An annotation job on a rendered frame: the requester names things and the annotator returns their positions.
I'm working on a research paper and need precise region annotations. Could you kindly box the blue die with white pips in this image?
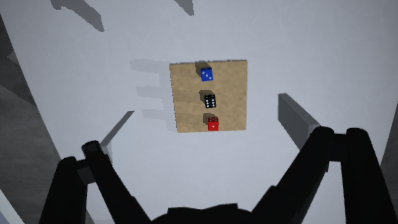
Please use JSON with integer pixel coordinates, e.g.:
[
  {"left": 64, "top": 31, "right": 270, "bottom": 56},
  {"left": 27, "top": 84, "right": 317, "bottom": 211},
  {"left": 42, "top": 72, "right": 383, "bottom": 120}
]
[{"left": 201, "top": 67, "right": 213, "bottom": 81}]

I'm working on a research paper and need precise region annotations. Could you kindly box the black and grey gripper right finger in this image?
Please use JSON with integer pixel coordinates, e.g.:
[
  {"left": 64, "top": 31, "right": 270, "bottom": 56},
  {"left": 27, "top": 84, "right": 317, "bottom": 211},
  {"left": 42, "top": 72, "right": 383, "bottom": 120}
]
[{"left": 240, "top": 93, "right": 398, "bottom": 224}]

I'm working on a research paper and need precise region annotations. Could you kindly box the black die with white pips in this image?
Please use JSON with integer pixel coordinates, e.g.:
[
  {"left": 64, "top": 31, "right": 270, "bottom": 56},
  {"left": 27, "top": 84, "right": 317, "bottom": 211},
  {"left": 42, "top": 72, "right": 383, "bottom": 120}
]
[{"left": 204, "top": 94, "right": 216, "bottom": 108}]

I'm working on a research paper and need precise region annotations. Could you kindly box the tan flat mat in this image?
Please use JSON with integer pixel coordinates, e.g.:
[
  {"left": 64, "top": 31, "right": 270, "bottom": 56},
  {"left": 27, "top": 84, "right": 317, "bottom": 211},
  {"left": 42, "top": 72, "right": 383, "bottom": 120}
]
[{"left": 170, "top": 60, "right": 248, "bottom": 133}]

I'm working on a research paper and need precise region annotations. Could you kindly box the red die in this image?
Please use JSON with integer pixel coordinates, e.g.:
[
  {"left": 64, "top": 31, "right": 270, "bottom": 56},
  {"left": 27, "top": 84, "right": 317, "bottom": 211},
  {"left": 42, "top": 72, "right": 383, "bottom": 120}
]
[{"left": 208, "top": 117, "right": 219, "bottom": 131}]

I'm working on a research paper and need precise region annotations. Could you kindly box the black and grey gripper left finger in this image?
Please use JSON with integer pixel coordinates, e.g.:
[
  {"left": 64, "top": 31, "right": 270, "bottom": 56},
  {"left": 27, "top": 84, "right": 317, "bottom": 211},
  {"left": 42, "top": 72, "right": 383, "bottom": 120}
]
[{"left": 39, "top": 111, "right": 153, "bottom": 224}]

